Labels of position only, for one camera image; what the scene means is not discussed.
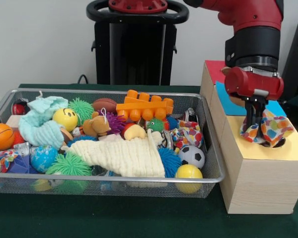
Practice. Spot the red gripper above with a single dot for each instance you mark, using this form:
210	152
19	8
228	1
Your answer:
253	85

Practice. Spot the colourful polka dot cloth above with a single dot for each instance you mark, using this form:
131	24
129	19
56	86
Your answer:
275	126
188	135

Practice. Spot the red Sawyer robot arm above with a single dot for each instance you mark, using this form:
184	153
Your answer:
253	44

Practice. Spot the wooden box with three holes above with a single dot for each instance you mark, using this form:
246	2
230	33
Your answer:
263	188

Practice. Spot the shallow mesh bin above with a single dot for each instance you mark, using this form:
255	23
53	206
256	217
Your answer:
114	189

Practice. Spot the black and white soccer ball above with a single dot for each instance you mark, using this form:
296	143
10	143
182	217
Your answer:
191	156

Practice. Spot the plain yellow ball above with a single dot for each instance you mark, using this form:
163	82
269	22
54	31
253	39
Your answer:
188	171

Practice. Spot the orange toy building brick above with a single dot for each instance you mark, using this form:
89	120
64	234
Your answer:
144	106

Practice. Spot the cream muslin cloth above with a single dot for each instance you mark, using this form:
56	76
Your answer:
129	156

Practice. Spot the yellow smiley ball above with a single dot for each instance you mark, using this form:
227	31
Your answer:
64	120

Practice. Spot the green spiky rubber ball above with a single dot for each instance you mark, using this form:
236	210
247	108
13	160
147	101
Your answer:
69	164

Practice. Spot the mint green muslin cloth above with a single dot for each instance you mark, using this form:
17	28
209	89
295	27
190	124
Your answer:
39	124

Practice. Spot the blue globe ball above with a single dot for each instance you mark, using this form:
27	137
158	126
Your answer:
43	158

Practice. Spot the orange toy basketball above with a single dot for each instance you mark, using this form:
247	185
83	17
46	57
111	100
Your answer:
1	136

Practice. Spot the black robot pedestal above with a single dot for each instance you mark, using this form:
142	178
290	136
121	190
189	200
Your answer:
129	49

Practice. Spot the red robot base mount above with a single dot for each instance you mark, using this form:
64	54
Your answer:
139	5

